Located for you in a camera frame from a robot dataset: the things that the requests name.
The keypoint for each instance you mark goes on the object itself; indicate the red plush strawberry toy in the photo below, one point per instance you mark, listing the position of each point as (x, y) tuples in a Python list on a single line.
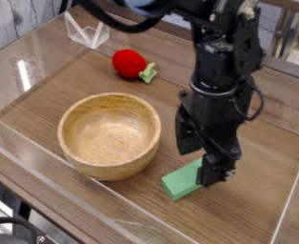
[(132, 66)]

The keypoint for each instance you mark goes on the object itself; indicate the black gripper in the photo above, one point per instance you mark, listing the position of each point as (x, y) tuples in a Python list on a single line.
[(208, 118)]

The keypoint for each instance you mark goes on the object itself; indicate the clear acrylic corner stand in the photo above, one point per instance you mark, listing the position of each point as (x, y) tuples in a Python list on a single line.
[(90, 36)]

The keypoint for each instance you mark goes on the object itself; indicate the metal table leg frame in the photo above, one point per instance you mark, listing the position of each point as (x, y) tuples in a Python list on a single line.
[(286, 37)]

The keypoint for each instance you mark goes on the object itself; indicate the black table clamp bracket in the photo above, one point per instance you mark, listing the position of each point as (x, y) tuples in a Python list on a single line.
[(22, 212)]

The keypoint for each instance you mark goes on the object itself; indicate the brown wooden bowl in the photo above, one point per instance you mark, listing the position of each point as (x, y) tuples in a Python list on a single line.
[(110, 135)]

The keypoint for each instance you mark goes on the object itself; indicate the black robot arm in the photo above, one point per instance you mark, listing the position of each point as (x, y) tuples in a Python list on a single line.
[(225, 34)]

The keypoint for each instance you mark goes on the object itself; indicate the green rectangular stick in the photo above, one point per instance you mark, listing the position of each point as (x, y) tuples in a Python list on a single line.
[(180, 182)]

